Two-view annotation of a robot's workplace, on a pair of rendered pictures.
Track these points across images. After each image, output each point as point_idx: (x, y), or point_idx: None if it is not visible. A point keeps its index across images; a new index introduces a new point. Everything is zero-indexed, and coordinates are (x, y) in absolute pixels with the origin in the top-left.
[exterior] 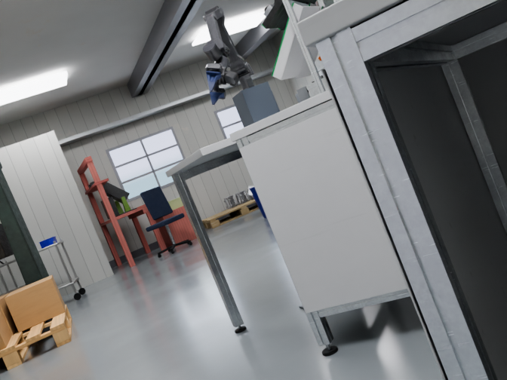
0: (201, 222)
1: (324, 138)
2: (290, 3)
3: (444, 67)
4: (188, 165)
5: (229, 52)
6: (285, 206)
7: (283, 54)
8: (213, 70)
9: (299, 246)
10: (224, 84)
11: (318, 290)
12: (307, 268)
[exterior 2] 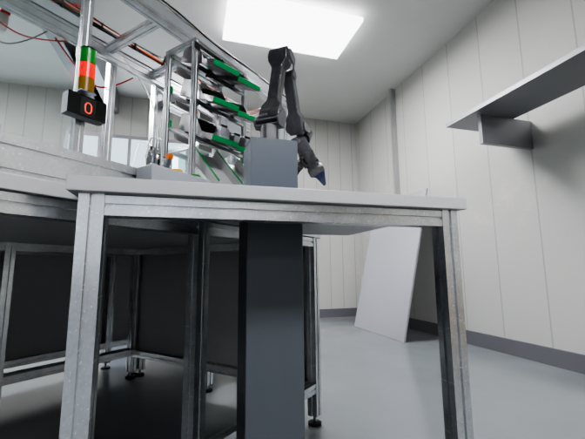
0: (438, 314)
1: None
2: (240, 158)
3: None
4: (380, 226)
5: (286, 131)
6: (304, 296)
7: None
8: None
9: (305, 327)
10: (305, 167)
11: (305, 364)
12: (305, 345)
